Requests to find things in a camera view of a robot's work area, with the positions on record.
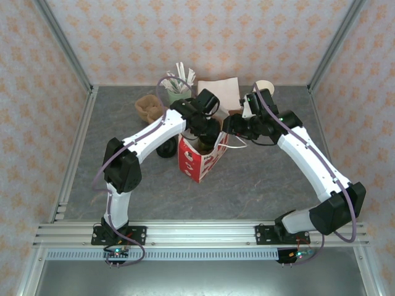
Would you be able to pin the red white paper bag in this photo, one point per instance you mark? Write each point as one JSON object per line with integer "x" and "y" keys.
{"x": 191, "y": 163}

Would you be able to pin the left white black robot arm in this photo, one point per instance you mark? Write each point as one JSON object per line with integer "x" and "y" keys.
{"x": 154, "y": 135}

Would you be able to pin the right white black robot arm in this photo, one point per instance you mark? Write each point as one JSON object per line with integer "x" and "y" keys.
{"x": 308, "y": 163}

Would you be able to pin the brown cardboard napkin tray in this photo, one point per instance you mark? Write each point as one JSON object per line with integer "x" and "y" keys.
{"x": 234, "y": 111}

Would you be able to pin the mint green cup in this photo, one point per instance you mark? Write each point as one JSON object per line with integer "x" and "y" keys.
{"x": 179, "y": 95}

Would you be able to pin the white paper napkin stack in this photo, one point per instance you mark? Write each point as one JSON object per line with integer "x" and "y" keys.
{"x": 222, "y": 89}

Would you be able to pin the white wrapped straw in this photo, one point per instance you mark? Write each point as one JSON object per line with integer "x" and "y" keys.
{"x": 166, "y": 84}
{"x": 191, "y": 77}
{"x": 171, "y": 75}
{"x": 179, "y": 72}

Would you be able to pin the brown pulp cup carrier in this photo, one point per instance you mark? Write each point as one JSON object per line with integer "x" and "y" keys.
{"x": 145, "y": 119}
{"x": 148, "y": 105}

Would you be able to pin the small green circuit board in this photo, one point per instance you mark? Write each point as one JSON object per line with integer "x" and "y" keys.
{"x": 296, "y": 255}
{"x": 117, "y": 254}

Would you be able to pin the grey metal shelf plate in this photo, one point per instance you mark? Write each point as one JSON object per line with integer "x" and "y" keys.
{"x": 200, "y": 280}

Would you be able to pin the aluminium side rail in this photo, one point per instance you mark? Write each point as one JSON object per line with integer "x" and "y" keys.
{"x": 75, "y": 154}
{"x": 322, "y": 123}

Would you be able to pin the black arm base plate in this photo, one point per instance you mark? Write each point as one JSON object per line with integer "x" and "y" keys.
{"x": 262, "y": 234}
{"x": 139, "y": 231}

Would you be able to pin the long aluminium mounting rail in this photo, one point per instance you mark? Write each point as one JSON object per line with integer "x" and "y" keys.
{"x": 200, "y": 234}

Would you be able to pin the aluminium frame post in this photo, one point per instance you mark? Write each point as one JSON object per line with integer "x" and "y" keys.
{"x": 63, "y": 40}
{"x": 338, "y": 40}

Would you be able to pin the aluminium frame leg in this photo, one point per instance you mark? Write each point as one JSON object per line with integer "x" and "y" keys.
{"x": 31, "y": 277}
{"x": 365, "y": 271}

